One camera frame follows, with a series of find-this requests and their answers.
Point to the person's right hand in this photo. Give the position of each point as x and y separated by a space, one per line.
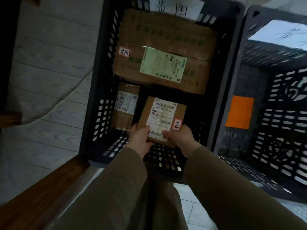
183 141

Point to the person's left hand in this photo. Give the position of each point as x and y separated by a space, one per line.
138 141

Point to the person's right thumb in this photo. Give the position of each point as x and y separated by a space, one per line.
170 135

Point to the person's left thumb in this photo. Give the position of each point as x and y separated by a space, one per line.
143 131

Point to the small cardboard parcel box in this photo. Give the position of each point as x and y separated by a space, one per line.
163 118

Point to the person's right forearm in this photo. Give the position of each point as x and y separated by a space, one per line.
230 189

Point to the person's left forearm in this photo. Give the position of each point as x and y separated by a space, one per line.
105 189

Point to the narrow taped cardboard parcel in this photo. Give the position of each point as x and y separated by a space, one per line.
125 105

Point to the dark plastic crate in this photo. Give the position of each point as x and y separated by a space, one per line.
271 105
158 93

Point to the person's legs in brown trousers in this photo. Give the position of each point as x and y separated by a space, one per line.
156 205

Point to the orange paper label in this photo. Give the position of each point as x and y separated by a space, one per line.
239 112

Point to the large cardboard parcel box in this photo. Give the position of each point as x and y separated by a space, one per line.
165 52

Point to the brown wooden furniture edge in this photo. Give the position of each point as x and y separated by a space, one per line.
40 189

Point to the white paper sign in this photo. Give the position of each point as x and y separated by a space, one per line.
280 33
175 7

